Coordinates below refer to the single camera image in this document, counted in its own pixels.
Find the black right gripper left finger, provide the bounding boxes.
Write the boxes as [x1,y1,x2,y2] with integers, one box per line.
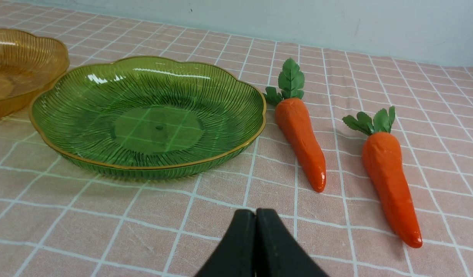
[196,209,256,277]

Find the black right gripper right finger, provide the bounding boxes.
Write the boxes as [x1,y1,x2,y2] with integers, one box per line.
[255,209,328,277]

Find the orange toy carrot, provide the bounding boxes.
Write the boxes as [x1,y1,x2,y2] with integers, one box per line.
[264,57,326,193]
[342,106,423,249]

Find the green ribbed glass plate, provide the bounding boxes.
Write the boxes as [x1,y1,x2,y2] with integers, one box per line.
[29,56,266,180]

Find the amber ribbed glass plate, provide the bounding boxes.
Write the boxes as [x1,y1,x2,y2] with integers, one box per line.
[0,28,70,118]

